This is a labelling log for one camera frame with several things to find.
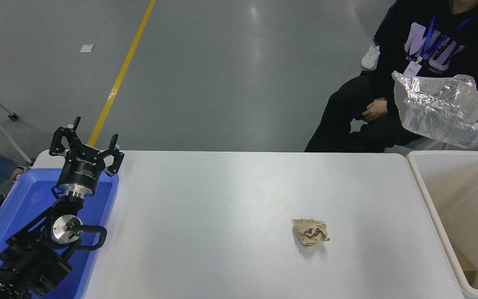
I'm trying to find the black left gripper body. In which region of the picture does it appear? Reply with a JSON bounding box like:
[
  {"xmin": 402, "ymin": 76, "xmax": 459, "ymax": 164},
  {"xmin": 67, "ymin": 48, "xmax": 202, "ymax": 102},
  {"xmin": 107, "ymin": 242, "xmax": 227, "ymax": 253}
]
[{"xmin": 56, "ymin": 144, "xmax": 107, "ymax": 192}]

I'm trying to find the silver foil tray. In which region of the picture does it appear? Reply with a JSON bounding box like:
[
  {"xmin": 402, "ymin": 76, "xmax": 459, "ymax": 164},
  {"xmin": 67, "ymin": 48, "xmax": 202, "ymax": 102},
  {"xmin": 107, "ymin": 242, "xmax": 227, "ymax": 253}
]
[{"xmin": 392, "ymin": 71, "xmax": 478, "ymax": 149}]

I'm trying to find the person's right hand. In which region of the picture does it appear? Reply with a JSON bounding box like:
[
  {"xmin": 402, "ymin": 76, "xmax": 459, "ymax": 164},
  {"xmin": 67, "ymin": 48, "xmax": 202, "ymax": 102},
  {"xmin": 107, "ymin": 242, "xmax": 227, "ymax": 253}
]
[{"xmin": 362, "ymin": 98, "xmax": 389, "ymax": 123}]

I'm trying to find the white metal stand with caster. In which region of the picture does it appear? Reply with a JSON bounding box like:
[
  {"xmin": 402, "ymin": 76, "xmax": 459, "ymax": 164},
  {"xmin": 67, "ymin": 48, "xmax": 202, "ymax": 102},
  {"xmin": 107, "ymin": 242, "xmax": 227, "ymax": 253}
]
[{"xmin": 0, "ymin": 77, "xmax": 34, "ymax": 165}]

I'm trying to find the blue plastic tray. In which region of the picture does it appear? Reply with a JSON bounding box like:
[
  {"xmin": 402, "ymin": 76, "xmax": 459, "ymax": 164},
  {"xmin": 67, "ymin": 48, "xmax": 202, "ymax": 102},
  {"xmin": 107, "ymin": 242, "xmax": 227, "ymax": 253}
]
[{"xmin": 0, "ymin": 167, "xmax": 120, "ymax": 299}]

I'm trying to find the large pale plastic bin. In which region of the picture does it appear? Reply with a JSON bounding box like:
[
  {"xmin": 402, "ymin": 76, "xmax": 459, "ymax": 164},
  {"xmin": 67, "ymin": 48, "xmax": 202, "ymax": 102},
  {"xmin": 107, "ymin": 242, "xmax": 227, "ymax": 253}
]
[{"xmin": 406, "ymin": 150, "xmax": 478, "ymax": 299}]

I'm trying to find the seated person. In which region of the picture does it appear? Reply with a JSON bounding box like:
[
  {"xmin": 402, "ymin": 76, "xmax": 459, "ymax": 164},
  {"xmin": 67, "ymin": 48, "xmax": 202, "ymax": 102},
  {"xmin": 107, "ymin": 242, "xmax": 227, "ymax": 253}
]
[{"xmin": 304, "ymin": 0, "xmax": 478, "ymax": 153}]

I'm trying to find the brown cardboard piece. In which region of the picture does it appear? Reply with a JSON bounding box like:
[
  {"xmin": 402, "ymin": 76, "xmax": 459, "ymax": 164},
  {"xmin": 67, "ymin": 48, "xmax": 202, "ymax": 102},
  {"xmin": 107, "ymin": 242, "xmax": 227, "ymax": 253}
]
[{"xmin": 453, "ymin": 247, "xmax": 477, "ymax": 283}]

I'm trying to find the crumpled tan paper ball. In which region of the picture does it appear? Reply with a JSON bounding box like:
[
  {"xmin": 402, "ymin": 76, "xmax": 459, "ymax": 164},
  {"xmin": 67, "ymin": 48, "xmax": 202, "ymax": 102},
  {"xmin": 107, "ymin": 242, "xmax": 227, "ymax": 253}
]
[{"xmin": 292, "ymin": 218, "xmax": 330, "ymax": 249}]

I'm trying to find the blue lanyard with badge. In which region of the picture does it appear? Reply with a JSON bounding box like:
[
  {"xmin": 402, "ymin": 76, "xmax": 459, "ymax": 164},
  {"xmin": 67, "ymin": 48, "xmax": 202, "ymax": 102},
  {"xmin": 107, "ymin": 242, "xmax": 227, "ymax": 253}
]
[{"xmin": 402, "ymin": 9, "xmax": 475, "ymax": 78}]

